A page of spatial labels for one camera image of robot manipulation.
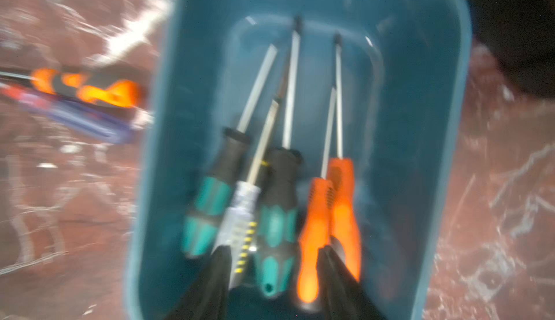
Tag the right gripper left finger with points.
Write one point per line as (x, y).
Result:
(207, 297)

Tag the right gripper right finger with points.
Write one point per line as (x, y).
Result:
(341, 296)

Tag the orange black large screwdriver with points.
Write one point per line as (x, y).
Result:
(315, 233)

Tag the clear handle screwdriver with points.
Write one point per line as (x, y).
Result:
(241, 210)

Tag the yellow black screwdriver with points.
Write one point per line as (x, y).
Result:
(247, 246)

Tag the green black long screwdriver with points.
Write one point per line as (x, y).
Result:
(205, 214)

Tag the green black short screwdriver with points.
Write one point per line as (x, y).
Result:
(278, 209)

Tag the blue red handle screwdriver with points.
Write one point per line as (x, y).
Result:
(79, 117)

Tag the small orange black stubby screwdriver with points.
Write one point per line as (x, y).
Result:
(102, 86)

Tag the teal plastic storage box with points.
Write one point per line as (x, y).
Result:
(404, 67)

